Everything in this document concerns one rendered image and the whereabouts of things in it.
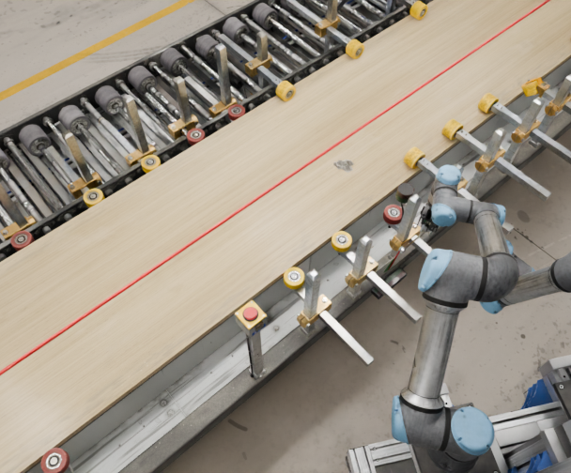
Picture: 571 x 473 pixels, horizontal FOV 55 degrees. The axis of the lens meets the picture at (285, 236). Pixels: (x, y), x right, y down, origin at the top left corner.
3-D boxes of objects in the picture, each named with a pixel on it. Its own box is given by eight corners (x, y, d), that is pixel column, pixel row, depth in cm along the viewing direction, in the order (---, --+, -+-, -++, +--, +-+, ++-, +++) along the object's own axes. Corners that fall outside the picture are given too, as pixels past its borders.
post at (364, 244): (357, 299, 233) (373, 239, 192) (351, 304, 231) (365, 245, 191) (351, 294, 234) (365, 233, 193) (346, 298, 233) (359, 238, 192)
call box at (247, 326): (268, 326, 171) (267, 315, 165) (250, 339, 169) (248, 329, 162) (253, 310, 174) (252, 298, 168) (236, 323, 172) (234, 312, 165)
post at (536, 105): (505, 174, 265) (546, 99, 225) (501, 177, 264) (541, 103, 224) (500, 170, 267) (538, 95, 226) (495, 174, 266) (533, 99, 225)
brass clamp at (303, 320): (331, 309, 211) (332, 303, 207) (305, 330, 206) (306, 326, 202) (320, 298, 213) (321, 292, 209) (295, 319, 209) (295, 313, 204)
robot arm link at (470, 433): (482, 466, 150) (499, 456, 139) (433, 455, 152) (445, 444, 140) (484, 422, 156) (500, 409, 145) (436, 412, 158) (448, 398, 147)
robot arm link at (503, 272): (537, 282, 132) (506, 195, 174) (490, 272, 133) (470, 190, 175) (521, 319, 138) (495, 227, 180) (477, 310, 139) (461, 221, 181)
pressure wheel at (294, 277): (303, 280, 219) (304, 266, 209) (303, 298, 215) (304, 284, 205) (284, 280, 219) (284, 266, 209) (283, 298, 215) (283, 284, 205)
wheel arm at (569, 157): (583, 166, 234) (587, 160, 231) (578, 171, 232) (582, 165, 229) (488, 102, 254) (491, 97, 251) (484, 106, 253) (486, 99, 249)
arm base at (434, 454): (486, 467, 159) (498, 461, 151) (437, 480, 158) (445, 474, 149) (466, 416, 167) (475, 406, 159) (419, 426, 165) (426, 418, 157)
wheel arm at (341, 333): (373, 362, 199) (375, 358, 196) (366, 368, 198) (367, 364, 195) (293, 282, 217) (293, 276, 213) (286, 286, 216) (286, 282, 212)
